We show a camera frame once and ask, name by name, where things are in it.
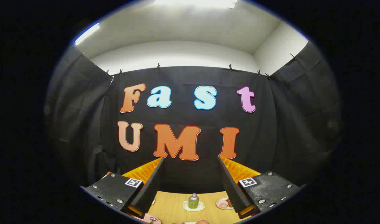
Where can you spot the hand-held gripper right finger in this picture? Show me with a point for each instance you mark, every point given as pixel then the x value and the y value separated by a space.
pixel 232 188

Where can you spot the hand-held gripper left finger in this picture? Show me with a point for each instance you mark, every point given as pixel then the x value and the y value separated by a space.
pixel 148 189

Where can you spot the white plate of food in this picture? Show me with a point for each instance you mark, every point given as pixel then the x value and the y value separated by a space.
pixel 222 204

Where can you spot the pink round plate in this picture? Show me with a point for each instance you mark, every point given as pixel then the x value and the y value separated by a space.
pixel 140 217

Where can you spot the green label drink bottle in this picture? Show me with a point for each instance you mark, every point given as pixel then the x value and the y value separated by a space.
pixel 193 202

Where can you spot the small white square tray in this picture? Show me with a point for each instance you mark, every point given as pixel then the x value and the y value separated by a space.
pixel 186 207

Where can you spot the row of black clips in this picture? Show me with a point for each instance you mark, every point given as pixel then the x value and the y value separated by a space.
pixel 158 66

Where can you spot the narrow ceiling light strip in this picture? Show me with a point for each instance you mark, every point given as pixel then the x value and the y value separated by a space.
pixel 87 33

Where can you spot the wide ceiling light panel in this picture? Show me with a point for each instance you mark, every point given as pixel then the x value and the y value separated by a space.
pixel 196 2

